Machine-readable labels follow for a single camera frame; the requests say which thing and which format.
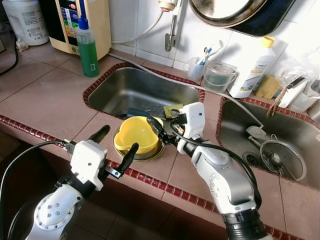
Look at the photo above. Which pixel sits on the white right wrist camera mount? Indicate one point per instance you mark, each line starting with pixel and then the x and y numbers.
pixel 194 120

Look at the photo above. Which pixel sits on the small steel ladle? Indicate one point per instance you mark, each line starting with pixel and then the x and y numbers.
pixel 276 160

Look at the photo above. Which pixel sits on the cream water ioniser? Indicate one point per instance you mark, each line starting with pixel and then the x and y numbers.
pixel 100 25

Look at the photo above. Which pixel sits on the dark blue pan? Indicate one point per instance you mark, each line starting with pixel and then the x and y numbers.
pixel 275 22

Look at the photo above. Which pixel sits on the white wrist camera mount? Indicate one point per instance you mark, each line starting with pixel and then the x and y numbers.
pixel 194 120
pixel 87 160

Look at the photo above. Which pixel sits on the large white jug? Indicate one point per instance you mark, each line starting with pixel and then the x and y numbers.
pixel 27 22

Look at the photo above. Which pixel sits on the shallow steel bowl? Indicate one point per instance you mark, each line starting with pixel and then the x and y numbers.
pixel 145 158

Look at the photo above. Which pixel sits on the wide steel sink basin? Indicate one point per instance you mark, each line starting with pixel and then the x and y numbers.
pixel 130 87

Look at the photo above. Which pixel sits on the deep steel sink basin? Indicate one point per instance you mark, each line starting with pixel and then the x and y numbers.
pixel 235 130

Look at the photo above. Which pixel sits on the clear plastic cup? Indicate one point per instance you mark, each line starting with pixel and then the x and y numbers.
pixel 195 72

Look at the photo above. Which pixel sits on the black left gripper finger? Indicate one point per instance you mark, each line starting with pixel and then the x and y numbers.
pixel 100 135
pixel 128 157

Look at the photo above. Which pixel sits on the yellow sponge cloth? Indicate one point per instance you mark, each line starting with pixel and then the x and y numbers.
pixel 267 87

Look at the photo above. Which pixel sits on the white plastic container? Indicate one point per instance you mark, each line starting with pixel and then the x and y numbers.
pixel 295 100

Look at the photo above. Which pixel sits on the steel wall faucet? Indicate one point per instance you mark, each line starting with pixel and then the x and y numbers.
pixel 171 40

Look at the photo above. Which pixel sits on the clear plastic bag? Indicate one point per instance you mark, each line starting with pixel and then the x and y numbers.
pixel 295 67

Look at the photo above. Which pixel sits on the green dish soap bottle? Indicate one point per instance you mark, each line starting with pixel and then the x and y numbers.
pixel 88 55

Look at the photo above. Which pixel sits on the white blue toothbrush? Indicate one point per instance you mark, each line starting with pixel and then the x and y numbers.
pixel 211 51

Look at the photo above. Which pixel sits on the yellow green dish sponge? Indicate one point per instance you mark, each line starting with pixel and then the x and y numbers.
pixel 172 110

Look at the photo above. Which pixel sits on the yellow plastic bowl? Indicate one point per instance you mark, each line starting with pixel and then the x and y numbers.
pixel 135 135

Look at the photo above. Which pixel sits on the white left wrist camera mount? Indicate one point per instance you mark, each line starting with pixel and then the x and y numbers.
pixel 87 160

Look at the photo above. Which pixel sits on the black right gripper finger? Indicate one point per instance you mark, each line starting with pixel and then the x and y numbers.
pixel 157 131

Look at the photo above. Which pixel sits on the white detergent bottle yellow cap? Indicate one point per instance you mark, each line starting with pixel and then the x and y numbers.
pixel 250 75

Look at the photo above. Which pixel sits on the dark teal cup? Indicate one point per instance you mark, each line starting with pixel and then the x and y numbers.
pixel 140 113

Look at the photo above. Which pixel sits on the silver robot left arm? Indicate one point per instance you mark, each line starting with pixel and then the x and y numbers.
pixel 55 212

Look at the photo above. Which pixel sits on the large steel wok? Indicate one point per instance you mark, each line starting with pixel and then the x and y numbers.
pixel 222 15

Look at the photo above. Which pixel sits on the round sink drain strainer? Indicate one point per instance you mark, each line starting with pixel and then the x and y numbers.
pixel 251 159

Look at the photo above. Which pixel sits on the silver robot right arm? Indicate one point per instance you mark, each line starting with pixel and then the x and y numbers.
pixel 225 180

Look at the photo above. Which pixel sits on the clear plastic bucket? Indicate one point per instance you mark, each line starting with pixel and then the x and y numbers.
pixel 220 81

